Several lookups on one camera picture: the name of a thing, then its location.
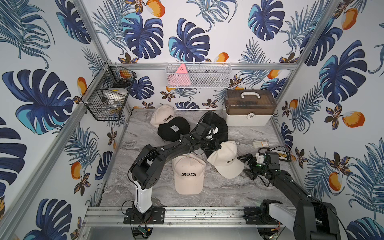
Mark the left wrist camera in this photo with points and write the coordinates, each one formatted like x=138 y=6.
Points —
x=212 y=133

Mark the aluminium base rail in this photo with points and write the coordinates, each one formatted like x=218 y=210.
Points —
x=179 y=217

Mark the cream colorado cap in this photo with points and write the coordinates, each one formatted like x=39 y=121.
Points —
x=225 y=160
x=189 y=172
x=162 y=115

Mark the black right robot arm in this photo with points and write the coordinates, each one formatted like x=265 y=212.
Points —
x=312 y=219

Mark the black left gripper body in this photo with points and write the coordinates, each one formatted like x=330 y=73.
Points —
x=208 y=138

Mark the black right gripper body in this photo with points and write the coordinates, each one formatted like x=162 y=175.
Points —
x=258 y=168

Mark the clear wall shelf basket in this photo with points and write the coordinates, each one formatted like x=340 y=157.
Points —
x=204 y=75

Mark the cream Colorado cap back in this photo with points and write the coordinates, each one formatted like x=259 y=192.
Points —
x=162 y=115

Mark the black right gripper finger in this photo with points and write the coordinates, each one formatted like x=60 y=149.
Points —
x=250 y=174
x=246 y=159

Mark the black cap right rear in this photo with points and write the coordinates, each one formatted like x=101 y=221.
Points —
x=211 y=118

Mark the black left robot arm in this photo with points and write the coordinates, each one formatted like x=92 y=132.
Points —
x=147 y=168

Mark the black wire basket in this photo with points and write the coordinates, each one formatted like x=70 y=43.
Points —
x=107 y=95

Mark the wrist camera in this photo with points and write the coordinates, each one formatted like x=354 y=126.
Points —
x=212 y=133
x=260 y=158

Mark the small beige card box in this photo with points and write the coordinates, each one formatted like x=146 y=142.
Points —
x=260 y=144

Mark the black board with connectors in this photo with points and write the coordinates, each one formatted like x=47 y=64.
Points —
x=283 y=156

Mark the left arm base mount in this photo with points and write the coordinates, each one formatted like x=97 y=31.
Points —
x=153 y=216

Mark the pink triangle card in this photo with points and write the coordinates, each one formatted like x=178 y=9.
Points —
x=180 y=78

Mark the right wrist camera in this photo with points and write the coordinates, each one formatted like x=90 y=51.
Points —
x=260 y=158

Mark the brown lid storage box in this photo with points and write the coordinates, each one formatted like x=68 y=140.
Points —
x=248 y=108

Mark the black cap with white label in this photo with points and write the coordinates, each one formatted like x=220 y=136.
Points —
x=172 y=130

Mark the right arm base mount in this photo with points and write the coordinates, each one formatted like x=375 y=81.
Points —
x=260 y=215

